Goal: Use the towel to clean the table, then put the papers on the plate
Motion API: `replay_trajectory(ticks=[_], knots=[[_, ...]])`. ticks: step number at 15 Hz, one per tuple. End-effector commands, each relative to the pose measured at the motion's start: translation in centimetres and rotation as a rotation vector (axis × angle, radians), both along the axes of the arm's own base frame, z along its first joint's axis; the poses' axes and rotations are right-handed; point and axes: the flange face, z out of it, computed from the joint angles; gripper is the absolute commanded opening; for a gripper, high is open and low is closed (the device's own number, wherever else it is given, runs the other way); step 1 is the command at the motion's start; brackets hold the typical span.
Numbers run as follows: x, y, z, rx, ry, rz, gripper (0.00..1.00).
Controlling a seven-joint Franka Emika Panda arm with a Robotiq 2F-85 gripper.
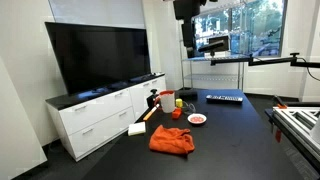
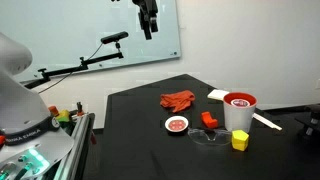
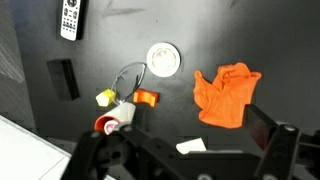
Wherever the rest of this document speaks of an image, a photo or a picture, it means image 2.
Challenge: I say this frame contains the yellow polygonal block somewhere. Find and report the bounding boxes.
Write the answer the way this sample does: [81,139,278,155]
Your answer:
[231,129,250,152]

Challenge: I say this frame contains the round pink-labelled pod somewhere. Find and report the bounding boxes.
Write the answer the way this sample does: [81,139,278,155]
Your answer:
[230,98,251,108]

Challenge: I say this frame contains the white mug red interior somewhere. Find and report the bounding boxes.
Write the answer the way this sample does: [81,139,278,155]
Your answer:
[222,91,258,134]

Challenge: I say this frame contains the thin black camera cable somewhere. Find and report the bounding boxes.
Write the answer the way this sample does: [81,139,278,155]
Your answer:
[37,42,105,95]

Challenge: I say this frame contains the flat wooden stick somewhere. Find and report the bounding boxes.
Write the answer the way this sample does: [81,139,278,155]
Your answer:
[252,112,283,132]

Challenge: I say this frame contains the orange cloth towel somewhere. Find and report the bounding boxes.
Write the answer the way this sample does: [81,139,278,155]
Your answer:
[159,89,196,114]

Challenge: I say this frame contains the small black clamp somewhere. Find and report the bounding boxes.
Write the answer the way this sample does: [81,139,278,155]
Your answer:
[76,101,85,117]

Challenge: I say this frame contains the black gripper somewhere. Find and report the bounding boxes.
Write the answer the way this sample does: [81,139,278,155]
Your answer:
[131,0,160,41]

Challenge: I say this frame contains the black stand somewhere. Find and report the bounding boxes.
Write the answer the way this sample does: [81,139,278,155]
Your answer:
[294,104,320,142]

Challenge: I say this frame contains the clear safety glasses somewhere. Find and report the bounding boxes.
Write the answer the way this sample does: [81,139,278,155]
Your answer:
[187,127,233,147]

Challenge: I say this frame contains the small white red-patterned plate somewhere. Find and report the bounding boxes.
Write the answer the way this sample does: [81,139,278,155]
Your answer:
[164,115,190,134]

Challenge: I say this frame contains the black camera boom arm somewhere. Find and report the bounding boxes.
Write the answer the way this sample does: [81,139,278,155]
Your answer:
[24,41,125,90]

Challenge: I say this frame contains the yellow-green block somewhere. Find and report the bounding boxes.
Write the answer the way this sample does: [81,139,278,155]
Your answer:
[55,109,71,123]

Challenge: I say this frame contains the black external camera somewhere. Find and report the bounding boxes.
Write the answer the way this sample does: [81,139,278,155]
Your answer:
[100,31,130,45]

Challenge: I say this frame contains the small orange block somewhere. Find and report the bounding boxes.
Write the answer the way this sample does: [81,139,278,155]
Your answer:
[47,105,60,117]

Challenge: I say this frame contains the orange arch-shaped block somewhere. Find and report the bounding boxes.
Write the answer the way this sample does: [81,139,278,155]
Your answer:
[200,111,219,130]

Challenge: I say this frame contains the aluminium frame rail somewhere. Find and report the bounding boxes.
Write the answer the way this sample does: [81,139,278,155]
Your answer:
[53,112,97,180]

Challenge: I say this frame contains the cream plastic piece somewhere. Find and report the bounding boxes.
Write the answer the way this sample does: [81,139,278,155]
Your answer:
[206,88,231,102]

